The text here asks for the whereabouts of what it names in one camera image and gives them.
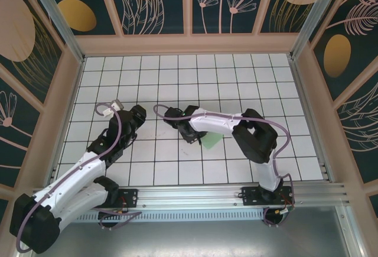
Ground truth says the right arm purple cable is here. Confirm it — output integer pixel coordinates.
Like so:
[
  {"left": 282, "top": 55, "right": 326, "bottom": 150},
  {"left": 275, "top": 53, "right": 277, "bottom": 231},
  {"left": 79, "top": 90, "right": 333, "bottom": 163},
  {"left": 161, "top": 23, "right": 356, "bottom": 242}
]
[{"left": 152, "top": 105, "right": 296, "bottom": 229}]

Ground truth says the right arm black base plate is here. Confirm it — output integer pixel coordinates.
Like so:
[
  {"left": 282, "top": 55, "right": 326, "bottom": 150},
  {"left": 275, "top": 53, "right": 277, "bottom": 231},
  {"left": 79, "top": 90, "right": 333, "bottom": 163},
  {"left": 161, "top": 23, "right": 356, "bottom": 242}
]
[{"left": 241, "top": 186, "right": 295, "bottom": 207}]

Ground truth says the aluminium corner post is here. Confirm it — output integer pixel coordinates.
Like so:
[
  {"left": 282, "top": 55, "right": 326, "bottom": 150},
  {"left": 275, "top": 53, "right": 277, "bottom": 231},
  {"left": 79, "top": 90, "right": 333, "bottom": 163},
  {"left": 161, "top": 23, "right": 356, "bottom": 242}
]
[
  {"left": 25, "top": 0, "right": 87, "bottom": 63},
  {"left": 289, "top": 0, "right": 346, "bottom": 60}
]

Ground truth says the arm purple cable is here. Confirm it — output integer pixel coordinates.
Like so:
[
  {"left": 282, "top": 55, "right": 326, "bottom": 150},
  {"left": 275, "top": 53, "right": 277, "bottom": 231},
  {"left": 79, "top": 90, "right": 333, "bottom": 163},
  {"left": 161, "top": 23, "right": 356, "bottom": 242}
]
[
  {"left": 152, "top": 105, "right": 296, "bottom": 229},
  {"left": 16, "top": 102, "right": 143, "bottom": 253}
]

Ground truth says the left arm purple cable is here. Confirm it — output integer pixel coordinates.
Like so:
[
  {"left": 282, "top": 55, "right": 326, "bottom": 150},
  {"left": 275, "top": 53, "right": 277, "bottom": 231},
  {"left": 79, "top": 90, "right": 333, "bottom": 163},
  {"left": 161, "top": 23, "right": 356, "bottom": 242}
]
[{"left": 16, "top": 102, "right": 143, "bottom": 253}]

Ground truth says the slotted metal cable tray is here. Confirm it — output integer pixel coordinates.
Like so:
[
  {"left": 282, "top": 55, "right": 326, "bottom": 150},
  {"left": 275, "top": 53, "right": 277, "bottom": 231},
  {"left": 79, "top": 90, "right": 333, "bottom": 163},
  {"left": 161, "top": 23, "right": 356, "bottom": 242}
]
[{"left": 72, "top": 211, "right": 266, "bottom": 223}]

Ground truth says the aluminium side rail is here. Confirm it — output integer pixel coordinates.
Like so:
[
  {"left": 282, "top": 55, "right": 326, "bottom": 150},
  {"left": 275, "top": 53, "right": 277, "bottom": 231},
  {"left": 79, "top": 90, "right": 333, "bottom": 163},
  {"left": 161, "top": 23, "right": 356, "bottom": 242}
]
[
  {"left": 288, "top": 56, "right": 336, "bottom": 183},
  {"left": 44, "top": 57, "right": 87, "bottom": 187}
]

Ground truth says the green paper sheet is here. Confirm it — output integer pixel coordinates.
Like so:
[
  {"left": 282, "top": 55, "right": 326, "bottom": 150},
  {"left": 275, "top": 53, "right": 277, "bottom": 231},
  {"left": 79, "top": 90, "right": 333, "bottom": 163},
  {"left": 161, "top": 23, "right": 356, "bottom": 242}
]
[{"left": 200, "top": 132, "right": 224, "bottom": 151}]

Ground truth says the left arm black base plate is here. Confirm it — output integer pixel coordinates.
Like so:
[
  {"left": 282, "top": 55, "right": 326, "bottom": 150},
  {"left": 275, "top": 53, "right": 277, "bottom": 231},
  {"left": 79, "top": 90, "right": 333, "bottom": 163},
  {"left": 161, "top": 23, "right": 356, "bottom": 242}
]
[{"left": 114, "top": 188, "right": 139, "bottom": 208}]

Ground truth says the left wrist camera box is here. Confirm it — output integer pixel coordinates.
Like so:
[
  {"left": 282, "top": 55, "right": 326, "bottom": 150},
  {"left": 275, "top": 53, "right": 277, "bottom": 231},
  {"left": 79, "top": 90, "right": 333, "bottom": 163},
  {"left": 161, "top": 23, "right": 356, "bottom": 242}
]
[{"left": 102, "top": 99, "right": 124, "bottom": 118}]

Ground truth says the grey metal sheet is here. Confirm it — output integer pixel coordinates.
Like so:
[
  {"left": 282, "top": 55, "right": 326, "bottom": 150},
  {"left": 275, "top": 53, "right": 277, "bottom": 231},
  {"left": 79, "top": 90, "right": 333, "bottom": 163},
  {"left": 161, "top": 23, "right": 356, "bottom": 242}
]
[{"left": 17, "top": 205, "right": 363, "bottom": 257}]

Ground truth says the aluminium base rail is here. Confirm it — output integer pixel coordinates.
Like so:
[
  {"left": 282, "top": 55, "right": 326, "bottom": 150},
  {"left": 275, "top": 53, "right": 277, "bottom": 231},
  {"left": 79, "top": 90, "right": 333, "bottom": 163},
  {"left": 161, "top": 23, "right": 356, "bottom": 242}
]
[{"left": 28, "top": 182, "right": 351, "bottom": 210}]

